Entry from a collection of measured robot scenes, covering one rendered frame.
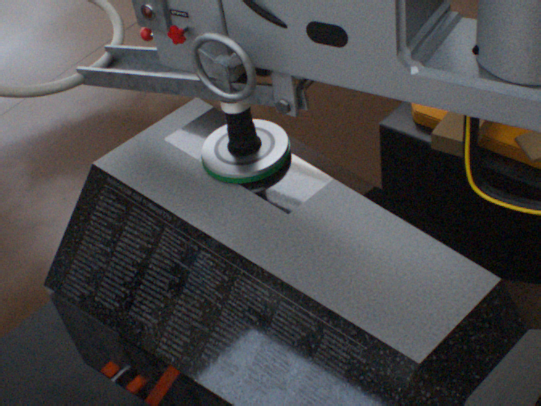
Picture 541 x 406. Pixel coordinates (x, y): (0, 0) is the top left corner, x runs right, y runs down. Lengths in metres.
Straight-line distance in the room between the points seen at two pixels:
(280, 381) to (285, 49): 0.65
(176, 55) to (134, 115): 2.08
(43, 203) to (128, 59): 1.45
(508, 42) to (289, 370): 0.74
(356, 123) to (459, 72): 2.07
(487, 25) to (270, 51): 0.42
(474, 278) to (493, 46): 0.48
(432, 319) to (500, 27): 0.55
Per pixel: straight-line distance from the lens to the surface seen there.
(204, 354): 1.62
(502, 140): 1.95
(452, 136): 1.87
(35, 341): 2.75
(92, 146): 3.53
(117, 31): 2.08
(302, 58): 1.39
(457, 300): 1.45
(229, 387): 1.58
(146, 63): 1.93
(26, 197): 3.38
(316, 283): 1.48
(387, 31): 1.26
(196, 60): 1.46
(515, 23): 1.18
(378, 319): 1.42
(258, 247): 1.57
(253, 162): 1.73
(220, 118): 1.95
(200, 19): 1.47
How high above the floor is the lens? 1.98
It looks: 42 degrees down
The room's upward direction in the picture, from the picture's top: 11 degrees counter-clockwise
